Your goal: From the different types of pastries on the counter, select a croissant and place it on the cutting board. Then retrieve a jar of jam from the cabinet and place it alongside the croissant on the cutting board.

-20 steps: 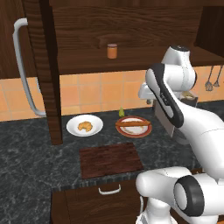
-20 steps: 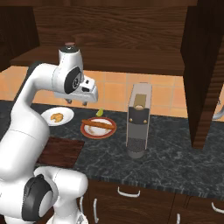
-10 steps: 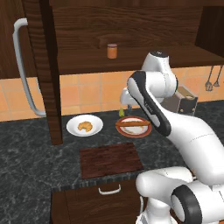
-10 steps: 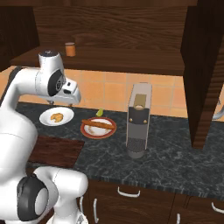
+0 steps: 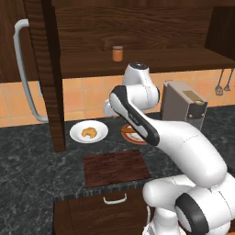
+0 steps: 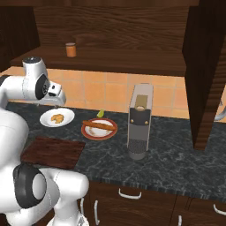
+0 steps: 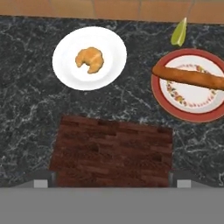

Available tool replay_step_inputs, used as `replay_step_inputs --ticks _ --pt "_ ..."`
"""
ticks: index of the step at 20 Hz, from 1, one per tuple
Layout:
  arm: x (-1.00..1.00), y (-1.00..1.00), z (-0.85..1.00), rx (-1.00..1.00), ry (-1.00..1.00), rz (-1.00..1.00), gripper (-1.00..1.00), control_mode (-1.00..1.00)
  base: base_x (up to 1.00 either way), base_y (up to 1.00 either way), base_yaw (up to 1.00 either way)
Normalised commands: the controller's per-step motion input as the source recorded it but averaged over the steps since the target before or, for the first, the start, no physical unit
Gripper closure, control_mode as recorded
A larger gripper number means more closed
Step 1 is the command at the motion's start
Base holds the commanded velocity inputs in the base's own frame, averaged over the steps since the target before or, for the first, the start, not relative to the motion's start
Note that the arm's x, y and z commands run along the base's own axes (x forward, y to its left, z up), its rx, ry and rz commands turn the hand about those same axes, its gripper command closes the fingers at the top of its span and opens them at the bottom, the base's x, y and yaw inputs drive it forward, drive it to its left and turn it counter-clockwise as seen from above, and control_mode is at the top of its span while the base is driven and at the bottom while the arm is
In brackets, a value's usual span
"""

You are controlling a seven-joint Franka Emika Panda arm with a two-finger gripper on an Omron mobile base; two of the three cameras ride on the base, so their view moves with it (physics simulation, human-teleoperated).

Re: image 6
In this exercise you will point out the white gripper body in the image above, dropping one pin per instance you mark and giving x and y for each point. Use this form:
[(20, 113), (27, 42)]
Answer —
[(51, 100)]

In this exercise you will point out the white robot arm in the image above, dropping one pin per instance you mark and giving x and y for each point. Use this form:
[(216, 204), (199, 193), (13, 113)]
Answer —
[(11, 135)]

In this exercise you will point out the golden croissant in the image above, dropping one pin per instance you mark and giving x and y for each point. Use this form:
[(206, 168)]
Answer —
[(57, 118)]

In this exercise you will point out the dark wooden cutting board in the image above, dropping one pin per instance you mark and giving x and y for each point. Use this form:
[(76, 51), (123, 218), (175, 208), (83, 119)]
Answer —
[(53, 152)]

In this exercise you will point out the orange jam jar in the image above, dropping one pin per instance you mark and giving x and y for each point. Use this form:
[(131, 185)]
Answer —
[(71, 50)]

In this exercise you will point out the dark wooden cabinet door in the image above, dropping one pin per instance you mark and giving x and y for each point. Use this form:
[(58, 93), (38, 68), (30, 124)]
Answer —
[(206, 73), (16, 32)]

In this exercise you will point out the dark wooden open cabinet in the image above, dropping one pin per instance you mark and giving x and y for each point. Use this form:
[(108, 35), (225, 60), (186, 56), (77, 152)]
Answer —
[(117, 38)]

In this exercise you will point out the green pear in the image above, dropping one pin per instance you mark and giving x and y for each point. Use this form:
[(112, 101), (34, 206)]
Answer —
[(101, 114)]

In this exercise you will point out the long brown baguette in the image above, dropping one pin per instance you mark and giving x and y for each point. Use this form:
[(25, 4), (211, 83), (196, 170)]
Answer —
[(99, 125)]

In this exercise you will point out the red-rimmed white plate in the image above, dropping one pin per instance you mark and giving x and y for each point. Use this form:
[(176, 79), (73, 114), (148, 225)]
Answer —
[(100, 134)]

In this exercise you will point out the grey coffee machine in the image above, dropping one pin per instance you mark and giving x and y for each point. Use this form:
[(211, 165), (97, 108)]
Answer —
[(139, 129)]

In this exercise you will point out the dark wooden drawer front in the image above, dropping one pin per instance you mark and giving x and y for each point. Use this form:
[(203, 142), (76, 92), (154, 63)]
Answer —
[(153, 206), (200, 213)]

